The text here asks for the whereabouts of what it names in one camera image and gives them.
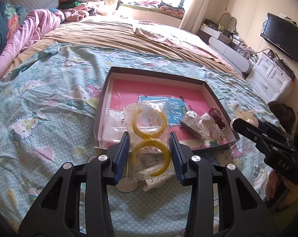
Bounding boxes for yellow bangles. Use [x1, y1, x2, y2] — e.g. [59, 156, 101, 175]
[124, 99, 175, 182]

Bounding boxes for clear bag with earrings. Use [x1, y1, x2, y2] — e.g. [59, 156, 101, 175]
[101, 109, 127, 143]

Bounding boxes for silver foil packet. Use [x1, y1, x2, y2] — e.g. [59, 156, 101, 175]
[180, 110, 204, 139]

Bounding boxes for white hair claw clip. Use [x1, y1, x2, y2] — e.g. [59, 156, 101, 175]
[143, 176, 172, 192]

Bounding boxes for crinkled bag white jewelry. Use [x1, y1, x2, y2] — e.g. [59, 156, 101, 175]
[199, 112, 225, 140]

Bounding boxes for pearl hair clip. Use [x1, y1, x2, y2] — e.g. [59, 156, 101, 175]
[230, 109, 259, 130]

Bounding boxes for green sleeve right forearm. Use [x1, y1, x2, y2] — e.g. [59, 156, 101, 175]
[271, 198, 298, 232]

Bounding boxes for right hand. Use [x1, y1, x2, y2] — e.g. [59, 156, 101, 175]
[265, 170, 290, 200]

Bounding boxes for dark brown fluffy object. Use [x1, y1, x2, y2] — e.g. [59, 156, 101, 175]
[268, 101, 295, 135]

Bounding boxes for dark cardboard tray box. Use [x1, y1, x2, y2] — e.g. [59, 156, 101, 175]
[94, 67, 240, 152]

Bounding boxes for pink book with blue label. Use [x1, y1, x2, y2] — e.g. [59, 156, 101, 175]
[94, 73, 238, 152]

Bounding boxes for white drawer cabinet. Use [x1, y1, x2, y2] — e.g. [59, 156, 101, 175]
[246, 53, 293, 103]

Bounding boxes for hello kitty blue bedsheet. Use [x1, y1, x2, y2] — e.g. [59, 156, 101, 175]
[0, 42, 279, 236]

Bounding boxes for white grey dresser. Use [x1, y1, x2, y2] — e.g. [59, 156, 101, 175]
[197, 25, 253, 79]

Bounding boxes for black flat television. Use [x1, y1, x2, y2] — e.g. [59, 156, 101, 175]
[260, 13, 298, 62]

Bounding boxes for pink floral blanket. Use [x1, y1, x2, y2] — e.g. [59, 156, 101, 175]
[132, 20, 229, 66]

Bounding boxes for tan blanket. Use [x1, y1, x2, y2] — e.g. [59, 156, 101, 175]
[6, 17, 239, 76]

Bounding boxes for beige curtain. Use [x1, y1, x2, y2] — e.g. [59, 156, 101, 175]
[179, 0, 209, 34]

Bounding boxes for cloud shaped mirror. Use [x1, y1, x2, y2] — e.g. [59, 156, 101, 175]
[217, 12, 237, 32]

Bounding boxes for clothes pile on windowsill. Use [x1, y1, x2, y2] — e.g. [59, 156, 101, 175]
[140, 1, 185, 19]

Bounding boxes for clothes pile on bed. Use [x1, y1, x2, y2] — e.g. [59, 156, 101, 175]
[48, 0, 107, 23]

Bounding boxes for pink quilt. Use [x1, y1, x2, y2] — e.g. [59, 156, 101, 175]
[0, 9, 65, 79]

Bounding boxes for dark floral pillow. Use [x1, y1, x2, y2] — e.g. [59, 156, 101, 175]
[0, 1, 27, 54]

